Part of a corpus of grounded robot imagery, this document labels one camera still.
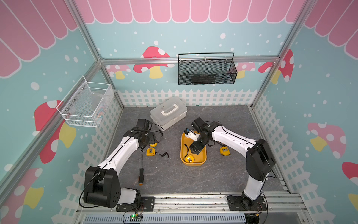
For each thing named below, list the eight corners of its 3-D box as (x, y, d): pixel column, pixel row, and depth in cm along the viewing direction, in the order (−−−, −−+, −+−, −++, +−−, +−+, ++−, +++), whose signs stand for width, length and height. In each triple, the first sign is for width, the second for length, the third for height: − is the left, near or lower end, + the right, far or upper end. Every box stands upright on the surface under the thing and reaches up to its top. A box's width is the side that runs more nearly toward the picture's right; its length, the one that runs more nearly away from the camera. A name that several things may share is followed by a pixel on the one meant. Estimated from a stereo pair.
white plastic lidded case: (163, 134, 105) (161, 123, 95) (151, 121, 113) (148, 110, 103) (188, 117, 116) (188, 106, 105) (176, 106, 124) (175, 95, 113)
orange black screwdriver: (139, 185, 82) (138, 184, 80) (140, 156, 94) (139, 154, 92) (143, 185, 83) (142, 183, 81) (143, 155, 94) (143, 154, 92)
